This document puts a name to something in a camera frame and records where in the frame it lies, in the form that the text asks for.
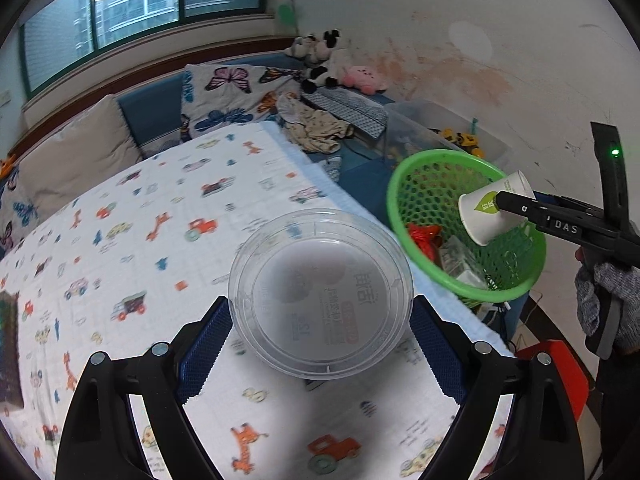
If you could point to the grey plush toy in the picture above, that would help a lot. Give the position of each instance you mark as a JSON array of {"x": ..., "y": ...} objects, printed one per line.
[{"x": 300, "y": 47}]

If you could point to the pink plush toy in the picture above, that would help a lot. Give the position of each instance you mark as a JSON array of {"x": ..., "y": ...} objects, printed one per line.
[{"x": 362, "y": 77}]

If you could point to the person's right hand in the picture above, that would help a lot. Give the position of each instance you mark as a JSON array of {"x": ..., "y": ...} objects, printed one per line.
[{"x": 630, "y": 310}]

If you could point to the grey patterned cloth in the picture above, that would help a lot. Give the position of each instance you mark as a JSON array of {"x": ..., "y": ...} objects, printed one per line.
[{"x": 332, "y": 167}]

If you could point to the yellow toy truck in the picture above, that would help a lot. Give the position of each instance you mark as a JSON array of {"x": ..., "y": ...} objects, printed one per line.
[{"x": 465, "y": 140}]

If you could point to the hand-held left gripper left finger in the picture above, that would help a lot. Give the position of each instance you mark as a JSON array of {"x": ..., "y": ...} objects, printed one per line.
[{"x": 205, "y": 350}]

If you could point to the black and white cow plush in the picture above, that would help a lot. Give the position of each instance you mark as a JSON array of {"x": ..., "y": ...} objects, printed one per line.
[{"x": 332, "y": 60}]

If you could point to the blue white patterned folded cloth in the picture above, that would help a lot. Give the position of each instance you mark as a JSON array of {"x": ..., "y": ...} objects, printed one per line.
[{"x": 355, "y": 107}]

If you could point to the crumpled clear wrapper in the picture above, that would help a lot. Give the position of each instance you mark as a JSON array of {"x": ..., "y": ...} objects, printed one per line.
[{"x": 462, "y": 262}]

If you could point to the red plastic stool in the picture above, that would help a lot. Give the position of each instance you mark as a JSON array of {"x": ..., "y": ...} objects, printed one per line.
[{"x": 560, "y": 375}]

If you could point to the vehicle print bed sheet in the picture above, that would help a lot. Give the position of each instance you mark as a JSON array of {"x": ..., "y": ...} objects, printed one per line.
[{"x": 150, "y": 260}]

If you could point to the window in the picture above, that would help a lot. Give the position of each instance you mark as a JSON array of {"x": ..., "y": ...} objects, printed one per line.
[{"x": 140, "y": 0}]

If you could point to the clear round plastic container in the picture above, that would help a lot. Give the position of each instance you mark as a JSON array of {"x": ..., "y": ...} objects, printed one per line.
[{"x": 320, "y": 290}]

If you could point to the beige patterned clothing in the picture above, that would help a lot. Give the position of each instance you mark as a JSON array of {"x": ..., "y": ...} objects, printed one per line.
[{"x": 320, "y": 127}]

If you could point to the white paper cup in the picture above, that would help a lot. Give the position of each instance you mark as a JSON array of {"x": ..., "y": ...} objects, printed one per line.
[{"x": 480, "y": 215}]

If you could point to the red plastic bag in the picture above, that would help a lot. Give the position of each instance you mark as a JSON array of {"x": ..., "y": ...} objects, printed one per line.
[{"x": 425, "y": 240}]

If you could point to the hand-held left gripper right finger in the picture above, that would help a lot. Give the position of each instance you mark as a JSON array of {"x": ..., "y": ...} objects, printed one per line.
[{"x": 440, "y": 350}]

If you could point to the clear plastic storage box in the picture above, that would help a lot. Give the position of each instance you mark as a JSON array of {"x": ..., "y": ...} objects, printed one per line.
[{"x": 415, "y": 125}]

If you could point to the beige pillow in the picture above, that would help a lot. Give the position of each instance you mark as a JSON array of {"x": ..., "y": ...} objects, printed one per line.
[{"x": 75, "y": 160}]

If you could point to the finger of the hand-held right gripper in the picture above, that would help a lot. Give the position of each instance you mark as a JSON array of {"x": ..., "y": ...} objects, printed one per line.
[{"x": 517, "y": 207}]

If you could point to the green plastic mesh basket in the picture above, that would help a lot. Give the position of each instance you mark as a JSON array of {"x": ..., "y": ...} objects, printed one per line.
[{"x": 415, "y": 195}]

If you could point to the butterfly print pillow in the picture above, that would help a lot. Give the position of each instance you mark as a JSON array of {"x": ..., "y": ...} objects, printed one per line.
[
  {"x": 20, "y": 210},
  {"x": 225, "y": 95}
]

